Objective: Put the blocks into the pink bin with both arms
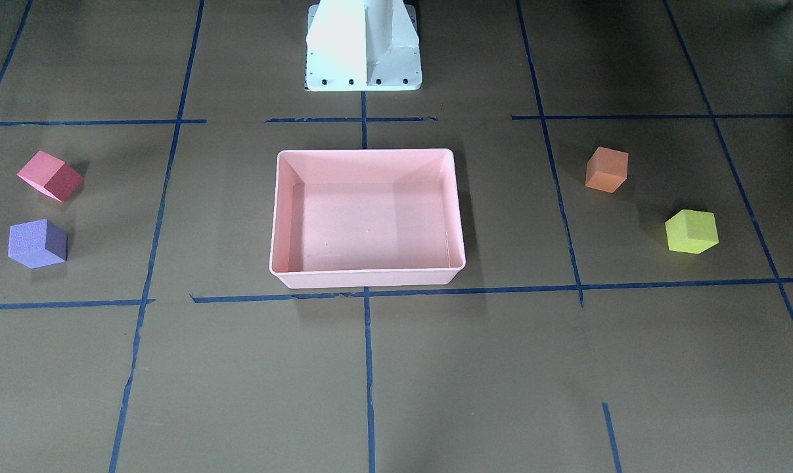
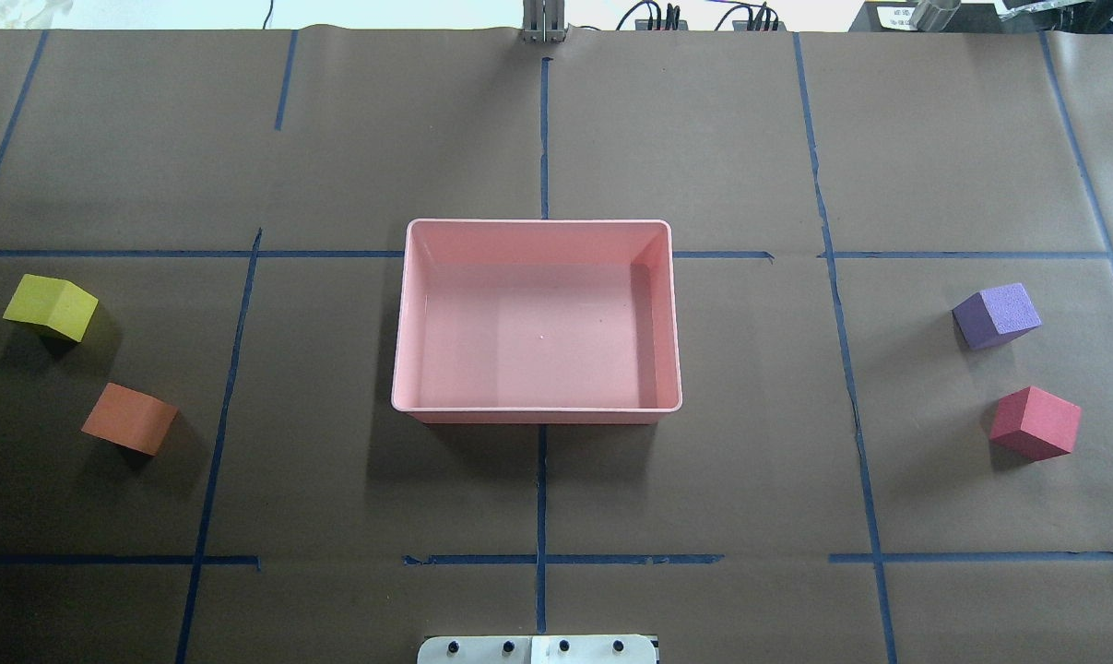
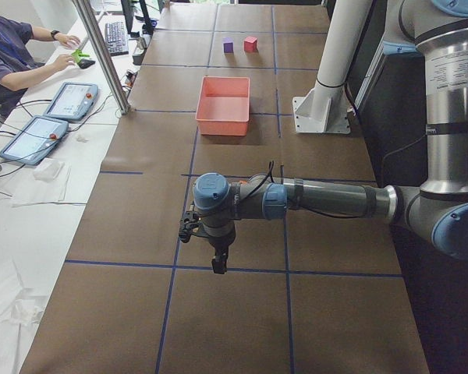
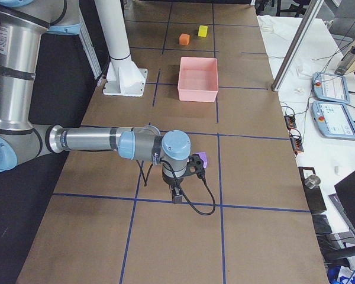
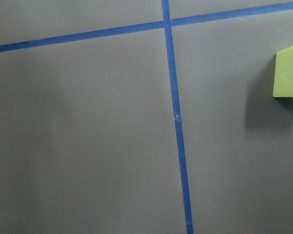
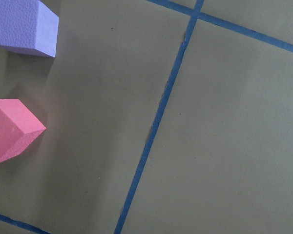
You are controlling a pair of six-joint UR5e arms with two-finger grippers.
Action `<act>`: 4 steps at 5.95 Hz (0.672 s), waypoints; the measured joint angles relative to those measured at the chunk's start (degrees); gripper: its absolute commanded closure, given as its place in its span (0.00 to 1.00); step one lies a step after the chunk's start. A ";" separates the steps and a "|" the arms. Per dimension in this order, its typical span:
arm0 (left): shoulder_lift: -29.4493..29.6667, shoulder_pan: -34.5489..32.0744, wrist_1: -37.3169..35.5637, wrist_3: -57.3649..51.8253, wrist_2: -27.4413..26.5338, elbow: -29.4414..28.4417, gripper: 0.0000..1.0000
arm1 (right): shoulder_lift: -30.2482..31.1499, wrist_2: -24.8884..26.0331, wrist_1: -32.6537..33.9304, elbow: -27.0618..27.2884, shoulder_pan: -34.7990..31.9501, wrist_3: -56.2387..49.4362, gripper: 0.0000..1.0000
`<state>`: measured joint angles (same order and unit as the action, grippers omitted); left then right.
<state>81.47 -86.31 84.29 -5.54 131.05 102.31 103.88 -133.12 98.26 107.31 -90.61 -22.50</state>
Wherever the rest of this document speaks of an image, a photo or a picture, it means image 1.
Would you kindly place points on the orange foam block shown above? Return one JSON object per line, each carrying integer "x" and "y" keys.
{"x": 606, "y": 169}

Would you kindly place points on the purple foam block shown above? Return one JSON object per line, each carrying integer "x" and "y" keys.
{"x": 37, "y": 243}

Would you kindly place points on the yellow-green foam block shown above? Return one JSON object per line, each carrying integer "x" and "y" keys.
{"x": 691, "y": 232}

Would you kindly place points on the red foam block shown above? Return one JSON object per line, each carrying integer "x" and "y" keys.
{"x": 51, "y": 176}

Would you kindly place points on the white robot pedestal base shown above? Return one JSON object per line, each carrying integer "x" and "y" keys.
{"x": 362, "y": 46}

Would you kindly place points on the pink plastic bin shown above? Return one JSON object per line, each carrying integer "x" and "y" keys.
{"x": 369, "y": 217}

